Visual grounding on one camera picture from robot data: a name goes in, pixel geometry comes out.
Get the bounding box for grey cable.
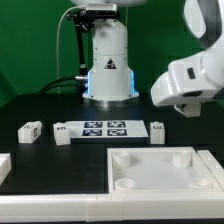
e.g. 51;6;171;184
55;4;87;94

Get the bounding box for white right wall piece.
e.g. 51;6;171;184
198;150;224;190

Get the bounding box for black cables at base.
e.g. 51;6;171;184
38;75;88;95

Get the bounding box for white square table top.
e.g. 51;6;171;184
107;147;224;195

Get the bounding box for white front wall rail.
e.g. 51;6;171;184
0;192;224;223

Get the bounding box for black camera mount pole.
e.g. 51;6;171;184
66;9;95;81

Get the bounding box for grey camera on mount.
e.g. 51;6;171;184
85;3;117;16

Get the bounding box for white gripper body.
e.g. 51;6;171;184
151;50;224;117

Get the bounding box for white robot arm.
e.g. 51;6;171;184
71;0;224;117

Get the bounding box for white marker base plate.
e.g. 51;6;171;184
66;120;148;139

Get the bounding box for white left wall piece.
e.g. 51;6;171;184
0;153;11;185

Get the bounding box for white wall piece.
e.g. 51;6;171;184
0;153;11;185
198;150;224;190

